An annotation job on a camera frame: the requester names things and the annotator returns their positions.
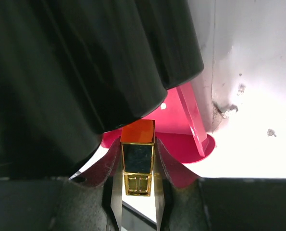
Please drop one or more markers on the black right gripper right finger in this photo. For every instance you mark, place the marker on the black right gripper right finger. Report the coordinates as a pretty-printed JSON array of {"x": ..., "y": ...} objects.
[{"x": 186, "y": 201}]

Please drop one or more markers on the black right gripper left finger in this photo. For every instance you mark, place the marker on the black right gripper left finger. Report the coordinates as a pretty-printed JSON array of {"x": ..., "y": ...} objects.
[{"x": 92, "y": 201}]

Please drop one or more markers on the pink bottom drawer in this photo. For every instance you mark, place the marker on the pink bottom drawer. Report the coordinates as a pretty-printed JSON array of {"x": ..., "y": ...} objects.
[{"x": 176, "y": 122}]

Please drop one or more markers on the gold black lipstick case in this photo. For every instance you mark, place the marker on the gold black lipstick case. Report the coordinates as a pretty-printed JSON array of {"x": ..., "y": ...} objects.
[{"x": 138, "y": 151}]

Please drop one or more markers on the black drawer cabinet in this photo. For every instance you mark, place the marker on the black drawer cabinet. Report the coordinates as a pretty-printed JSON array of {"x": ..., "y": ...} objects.
[{"x": 72, "y": 70}]

